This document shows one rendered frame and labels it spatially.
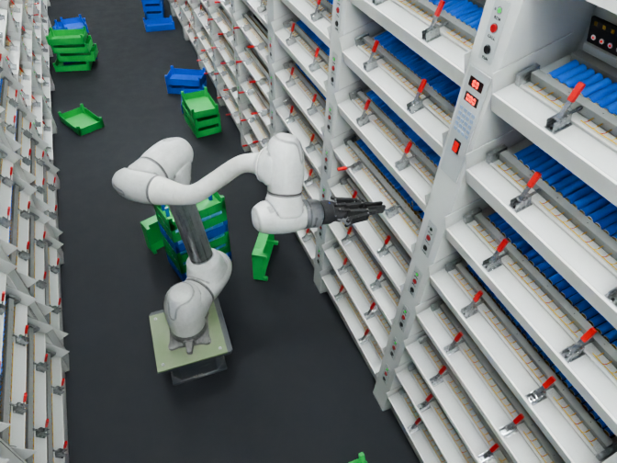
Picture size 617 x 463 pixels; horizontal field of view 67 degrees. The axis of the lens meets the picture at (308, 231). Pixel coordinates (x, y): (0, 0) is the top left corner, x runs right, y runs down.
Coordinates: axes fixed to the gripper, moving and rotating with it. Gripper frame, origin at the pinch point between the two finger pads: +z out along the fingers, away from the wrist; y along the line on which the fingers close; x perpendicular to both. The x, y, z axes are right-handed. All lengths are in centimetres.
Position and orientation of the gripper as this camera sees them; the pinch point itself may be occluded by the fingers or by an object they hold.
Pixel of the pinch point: (374, 208)
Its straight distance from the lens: 153.2
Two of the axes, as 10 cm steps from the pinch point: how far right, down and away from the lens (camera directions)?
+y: 3.8, 6.6, -6.5
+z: 9.0, -1.0, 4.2
